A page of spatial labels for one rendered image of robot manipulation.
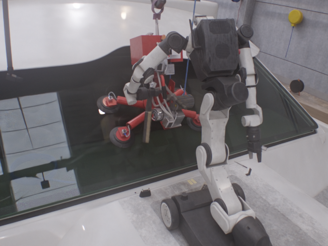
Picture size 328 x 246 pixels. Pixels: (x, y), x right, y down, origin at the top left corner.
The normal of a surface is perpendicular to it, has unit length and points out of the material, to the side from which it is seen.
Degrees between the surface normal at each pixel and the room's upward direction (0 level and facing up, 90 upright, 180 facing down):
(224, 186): 32
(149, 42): 70
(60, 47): 21
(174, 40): 85
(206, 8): 90
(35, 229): 49
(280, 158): 53
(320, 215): 8
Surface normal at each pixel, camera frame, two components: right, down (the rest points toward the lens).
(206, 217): 0.11, -0.91
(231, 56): 0.23, 0.10
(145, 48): 0.54, 0.07
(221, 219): -0.90, 0.07
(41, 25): 0.26, -0.70
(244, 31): 0.20, -0.16
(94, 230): -0.15, -0.82
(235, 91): 0.41, -0.18
